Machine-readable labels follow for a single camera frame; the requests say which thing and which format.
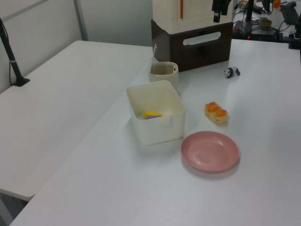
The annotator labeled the pink plate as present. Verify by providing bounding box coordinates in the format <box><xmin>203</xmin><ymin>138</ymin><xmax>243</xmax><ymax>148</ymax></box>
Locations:
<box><xmin>180</xmin><ymin>131</ymin><xmax>241</xmax><ymax>174</ymax></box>

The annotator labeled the dark brown drawer cabinet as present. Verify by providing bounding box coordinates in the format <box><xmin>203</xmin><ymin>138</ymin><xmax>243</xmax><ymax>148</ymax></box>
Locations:
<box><xmin>150</xmin><ymin>18</ymin><xmax>233</xmax><ymax>73</ymax></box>

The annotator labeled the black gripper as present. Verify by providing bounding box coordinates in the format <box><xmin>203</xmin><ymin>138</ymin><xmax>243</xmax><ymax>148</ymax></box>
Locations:
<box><xmin>211</xmin><ymin>0</ymin><xmax>232</xmax><ymax>23</ymax></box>

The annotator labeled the yellow banana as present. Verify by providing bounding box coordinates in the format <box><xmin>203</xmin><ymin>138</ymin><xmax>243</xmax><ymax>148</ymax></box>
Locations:
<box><xmin>143</xmin><ymin>111</ymin><xmax>166</xmax><ymax>118</ymax></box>

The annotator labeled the cream trash can with lid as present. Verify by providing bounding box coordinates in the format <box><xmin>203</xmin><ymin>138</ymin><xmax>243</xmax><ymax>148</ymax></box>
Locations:
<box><xmin>148</xmin><ymin>43</ymin><xmax>180</xmax><ymax>95</ymax></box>

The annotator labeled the toy bread loaf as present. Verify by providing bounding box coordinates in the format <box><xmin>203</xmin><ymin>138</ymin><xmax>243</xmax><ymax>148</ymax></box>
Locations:
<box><xmin>204</xmin><ymin>101</ymin><xmax>230</xmax><ymax>125</ymax></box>

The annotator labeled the black monitor stand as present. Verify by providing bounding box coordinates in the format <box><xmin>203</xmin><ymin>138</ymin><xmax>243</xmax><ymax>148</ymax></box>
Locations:
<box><xmin>235</xmin><ymin>0</ymin><xmax>259</xmax><ymax>31</ymax></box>

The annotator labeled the black clamp mount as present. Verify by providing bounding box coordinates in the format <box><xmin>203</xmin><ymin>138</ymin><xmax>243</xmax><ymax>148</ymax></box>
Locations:
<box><xmin>287</xmin><ymin>29</ymin><xmax>301</xmax><ymax>50</ymax></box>

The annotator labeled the white drawer handle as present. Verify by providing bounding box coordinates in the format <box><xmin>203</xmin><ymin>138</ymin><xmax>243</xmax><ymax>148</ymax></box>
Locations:
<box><xmin>182</xmin><ymin>31</ymin><xmax>222</xmax><ymax>46</ymax></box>

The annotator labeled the cream open storage box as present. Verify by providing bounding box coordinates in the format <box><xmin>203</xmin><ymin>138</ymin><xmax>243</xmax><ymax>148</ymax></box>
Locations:
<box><xmin>126</xmin><ymin>80</ymin><xmax>187</xmax><ymax>145</ymax></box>

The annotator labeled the black camera stand pole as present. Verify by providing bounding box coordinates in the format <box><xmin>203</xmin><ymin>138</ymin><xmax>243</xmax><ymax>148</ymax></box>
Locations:
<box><xmin>0</xmin><ymin>17</ymin><xmax>31</xmax><ymax>88</ymax></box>

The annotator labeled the cream plastic box with handles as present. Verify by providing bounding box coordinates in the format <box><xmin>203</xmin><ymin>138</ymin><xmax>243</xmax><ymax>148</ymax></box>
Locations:
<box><xmin>152</xmin><ymin>0</ymin><xmax>234</xmax><ymax>34</ymax></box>

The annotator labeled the black keyboard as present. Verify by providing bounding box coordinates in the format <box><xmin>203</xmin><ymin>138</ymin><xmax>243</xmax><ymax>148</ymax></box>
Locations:
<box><xmin>279</xmin><ymin>4</ymin><xmax>300</xmax><ymax>24</ymax></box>

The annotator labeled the panda figurine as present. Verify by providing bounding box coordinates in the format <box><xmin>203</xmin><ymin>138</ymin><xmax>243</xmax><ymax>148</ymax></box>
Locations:
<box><xmin>223</xmin><ymin>66</ymin><xmax>241</xmax><ymax>80</ymax></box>

